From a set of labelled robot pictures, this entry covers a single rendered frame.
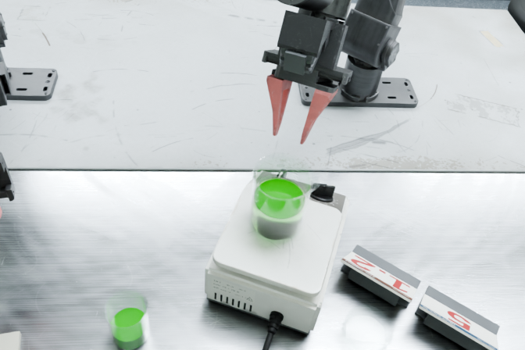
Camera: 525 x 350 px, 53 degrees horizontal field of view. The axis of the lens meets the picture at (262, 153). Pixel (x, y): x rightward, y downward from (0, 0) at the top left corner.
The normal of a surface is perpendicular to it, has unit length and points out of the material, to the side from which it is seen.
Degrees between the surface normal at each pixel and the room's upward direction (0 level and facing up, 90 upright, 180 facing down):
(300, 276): 0
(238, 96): 0
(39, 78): 0
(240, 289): 90
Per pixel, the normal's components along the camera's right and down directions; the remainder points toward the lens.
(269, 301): -0.31, 0.66
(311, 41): -0.25, 0.20
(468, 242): 0.09, -0.70
